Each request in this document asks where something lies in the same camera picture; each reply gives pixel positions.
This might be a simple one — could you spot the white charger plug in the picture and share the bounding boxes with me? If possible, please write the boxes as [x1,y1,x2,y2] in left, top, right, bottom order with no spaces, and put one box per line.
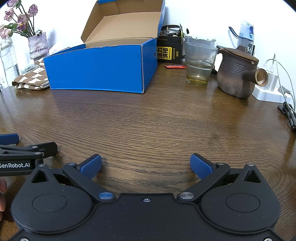
[260,59,282,92]

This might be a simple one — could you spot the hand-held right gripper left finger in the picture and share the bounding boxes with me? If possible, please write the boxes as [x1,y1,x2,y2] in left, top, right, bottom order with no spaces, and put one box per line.
[30,154,116,205]

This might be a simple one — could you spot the clear blue water bottle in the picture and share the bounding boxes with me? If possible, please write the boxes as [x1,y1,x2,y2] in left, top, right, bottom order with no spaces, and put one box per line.
[229,20,256,56]

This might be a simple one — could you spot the clear glass bottle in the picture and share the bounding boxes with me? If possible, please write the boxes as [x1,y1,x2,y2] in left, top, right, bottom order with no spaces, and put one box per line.
[0,38,20,88]

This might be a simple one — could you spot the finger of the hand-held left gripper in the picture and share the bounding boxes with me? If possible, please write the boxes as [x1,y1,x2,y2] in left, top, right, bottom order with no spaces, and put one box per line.
[0,133,20,146]
[0,141,58,161]

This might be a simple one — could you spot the white power strip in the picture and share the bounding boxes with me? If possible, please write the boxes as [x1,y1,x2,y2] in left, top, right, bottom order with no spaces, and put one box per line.
[252,76,293,104]

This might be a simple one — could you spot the clear plastic container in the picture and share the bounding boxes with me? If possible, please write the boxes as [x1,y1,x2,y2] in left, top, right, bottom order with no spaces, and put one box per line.
[184,35,217,48]

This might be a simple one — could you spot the mottled ceramic vase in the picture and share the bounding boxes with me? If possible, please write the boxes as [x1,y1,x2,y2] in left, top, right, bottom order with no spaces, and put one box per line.
[28,32,49,60]

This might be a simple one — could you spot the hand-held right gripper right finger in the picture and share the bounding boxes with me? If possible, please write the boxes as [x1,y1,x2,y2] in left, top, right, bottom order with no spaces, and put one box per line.
[177,153,263,205]

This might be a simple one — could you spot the brown ceramic teapot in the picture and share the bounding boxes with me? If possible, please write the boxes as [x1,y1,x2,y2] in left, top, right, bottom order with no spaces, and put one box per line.
[216,45,269,99]

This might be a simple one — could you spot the dried pink flowers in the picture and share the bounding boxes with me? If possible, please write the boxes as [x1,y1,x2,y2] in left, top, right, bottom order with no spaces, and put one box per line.
[0,0,43,40]

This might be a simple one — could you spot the glass cup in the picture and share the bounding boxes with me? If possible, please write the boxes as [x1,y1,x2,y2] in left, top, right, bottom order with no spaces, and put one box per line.
[185,42,218,87]

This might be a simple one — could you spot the blue cardboard box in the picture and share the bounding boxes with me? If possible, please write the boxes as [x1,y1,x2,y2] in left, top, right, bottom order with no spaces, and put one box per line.
[43,0,166,94]

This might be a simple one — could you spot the person's left hand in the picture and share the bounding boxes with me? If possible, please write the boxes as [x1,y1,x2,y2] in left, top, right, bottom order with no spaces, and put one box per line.
[0,179,8,221]

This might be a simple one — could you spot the black box with yellow label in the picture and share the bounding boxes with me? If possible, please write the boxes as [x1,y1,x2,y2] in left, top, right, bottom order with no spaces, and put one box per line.
[157,35,183,65]

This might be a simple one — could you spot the black clip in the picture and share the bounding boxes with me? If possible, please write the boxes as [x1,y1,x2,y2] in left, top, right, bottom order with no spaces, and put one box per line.
[277,102,296,133]

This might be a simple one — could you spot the grey cable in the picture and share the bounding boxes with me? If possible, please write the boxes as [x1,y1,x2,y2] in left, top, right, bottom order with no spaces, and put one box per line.
[264,53,296,102]

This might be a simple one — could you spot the black watch strap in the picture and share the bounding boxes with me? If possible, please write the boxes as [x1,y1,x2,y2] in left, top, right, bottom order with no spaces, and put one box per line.
[159,23,185,37]

